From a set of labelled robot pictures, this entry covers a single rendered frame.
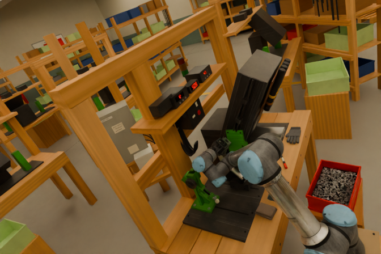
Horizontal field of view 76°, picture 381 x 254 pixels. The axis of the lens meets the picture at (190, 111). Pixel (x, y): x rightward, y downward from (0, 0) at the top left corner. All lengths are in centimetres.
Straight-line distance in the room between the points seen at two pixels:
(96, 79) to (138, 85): 25
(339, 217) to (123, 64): 117
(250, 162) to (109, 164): 67
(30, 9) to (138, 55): 1128
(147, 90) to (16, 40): 1065
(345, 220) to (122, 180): 98
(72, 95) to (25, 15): 1129
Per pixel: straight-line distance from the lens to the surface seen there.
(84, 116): 117
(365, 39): 413
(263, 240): 146
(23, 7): 1246
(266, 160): 97
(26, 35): 1209
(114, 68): 127
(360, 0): 395
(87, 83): 118
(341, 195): 164
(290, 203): 104
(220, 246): 152
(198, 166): 131
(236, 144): 159
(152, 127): 135
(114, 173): 128
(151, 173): 157
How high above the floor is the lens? 210
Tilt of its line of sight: 24 degrees down
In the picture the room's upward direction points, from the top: 21 degrees counter-clockwise
